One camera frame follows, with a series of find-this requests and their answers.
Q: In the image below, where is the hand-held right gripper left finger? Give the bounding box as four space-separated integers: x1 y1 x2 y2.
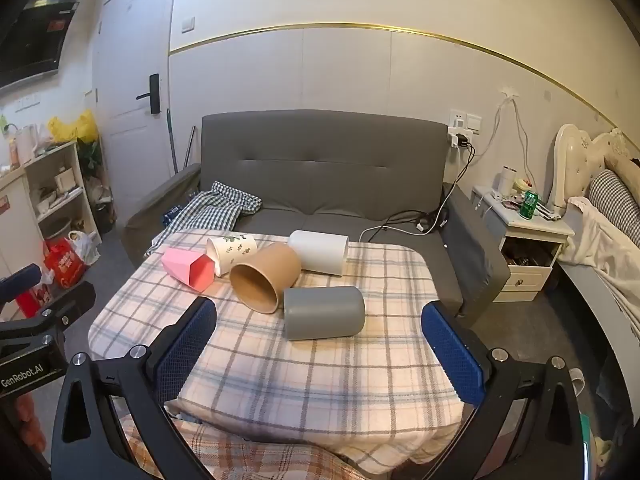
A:
50 296 218 480

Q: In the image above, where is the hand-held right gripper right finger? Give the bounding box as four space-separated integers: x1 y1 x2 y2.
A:
421 301 586 480

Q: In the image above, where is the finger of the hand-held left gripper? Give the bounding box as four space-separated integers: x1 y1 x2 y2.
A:
0 263 43 306
0 280 97 346

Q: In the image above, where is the grey cup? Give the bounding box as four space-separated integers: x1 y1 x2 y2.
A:
283 286 366 342

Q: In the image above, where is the pink hexagonal cup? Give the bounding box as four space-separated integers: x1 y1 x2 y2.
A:
161 247 216 292

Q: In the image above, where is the white leaf print cup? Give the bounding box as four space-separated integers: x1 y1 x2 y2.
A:
206 234 258 277

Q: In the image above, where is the brown paper cup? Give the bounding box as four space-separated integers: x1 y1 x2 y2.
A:
229 243 302 315

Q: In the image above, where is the plain white cup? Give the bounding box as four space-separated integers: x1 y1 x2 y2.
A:
287 230 349 277

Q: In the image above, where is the red bag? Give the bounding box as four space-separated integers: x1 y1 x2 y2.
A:
42 237 88 290

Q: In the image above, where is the white plastic bag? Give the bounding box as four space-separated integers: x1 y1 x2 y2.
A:
67 230 101 266

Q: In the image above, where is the white open shelf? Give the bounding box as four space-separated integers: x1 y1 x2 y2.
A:
22 140 101 251

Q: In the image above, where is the plaid blanket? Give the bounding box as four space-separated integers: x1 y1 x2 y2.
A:
87 228 476 480

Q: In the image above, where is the white nightstand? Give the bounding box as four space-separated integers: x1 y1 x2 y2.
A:
471 185 576 303

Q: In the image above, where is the green checked cloth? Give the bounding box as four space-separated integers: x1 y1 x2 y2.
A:
145 181 263 258

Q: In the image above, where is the white kettle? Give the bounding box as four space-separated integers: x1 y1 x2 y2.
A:
17 125 42 159

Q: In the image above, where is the yellow plastic bag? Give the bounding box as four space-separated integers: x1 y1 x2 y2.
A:
47 110 99 145

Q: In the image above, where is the green drink can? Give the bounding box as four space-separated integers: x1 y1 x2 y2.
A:
518 190 541 221

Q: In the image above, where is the white bed blanket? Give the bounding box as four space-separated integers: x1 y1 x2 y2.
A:
557 196 640 333

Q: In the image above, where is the checkered pillow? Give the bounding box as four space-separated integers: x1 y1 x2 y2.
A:
587 169 640 243

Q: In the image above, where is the grey sofa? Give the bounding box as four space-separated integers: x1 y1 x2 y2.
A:
123 109 512 331

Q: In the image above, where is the cream tufted headboard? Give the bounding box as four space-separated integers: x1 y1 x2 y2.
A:
550 124 640 203

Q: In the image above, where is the black range hood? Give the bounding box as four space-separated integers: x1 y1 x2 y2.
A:
0 0 81 91

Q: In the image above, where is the white door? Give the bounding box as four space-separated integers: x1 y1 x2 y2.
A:
91 0 181 221

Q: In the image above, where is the grey bed frame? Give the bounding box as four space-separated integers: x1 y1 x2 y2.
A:
555 207 640 428

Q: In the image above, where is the black cable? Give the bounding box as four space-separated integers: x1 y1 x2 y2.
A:
382 142 477 236

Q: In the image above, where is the green broom handle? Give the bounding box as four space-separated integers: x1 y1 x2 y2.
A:
165 108 179 176

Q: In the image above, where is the black door lock handle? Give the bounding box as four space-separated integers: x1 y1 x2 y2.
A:
136 73 161 114

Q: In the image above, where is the white cable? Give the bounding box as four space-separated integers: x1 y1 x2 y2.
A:
472 92 535 188

